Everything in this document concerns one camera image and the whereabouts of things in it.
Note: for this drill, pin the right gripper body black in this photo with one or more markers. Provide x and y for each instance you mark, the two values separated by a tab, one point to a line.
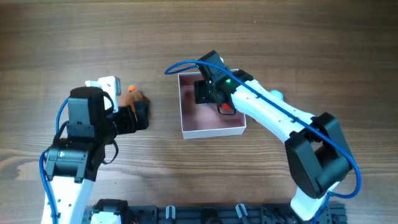
202	92

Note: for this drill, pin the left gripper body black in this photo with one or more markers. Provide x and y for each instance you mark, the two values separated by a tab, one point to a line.
124	119

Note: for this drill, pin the brown plush toy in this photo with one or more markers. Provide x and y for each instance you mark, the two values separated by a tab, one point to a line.
132	95

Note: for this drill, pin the white box pink interior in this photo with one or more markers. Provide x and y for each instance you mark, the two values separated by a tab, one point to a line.
204	121

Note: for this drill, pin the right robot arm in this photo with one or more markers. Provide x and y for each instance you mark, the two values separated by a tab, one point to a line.
317	152

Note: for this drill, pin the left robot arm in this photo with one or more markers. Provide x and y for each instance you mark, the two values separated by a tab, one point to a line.
68	168

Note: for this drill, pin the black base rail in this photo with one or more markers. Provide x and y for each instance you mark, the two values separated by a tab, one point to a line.
121	212

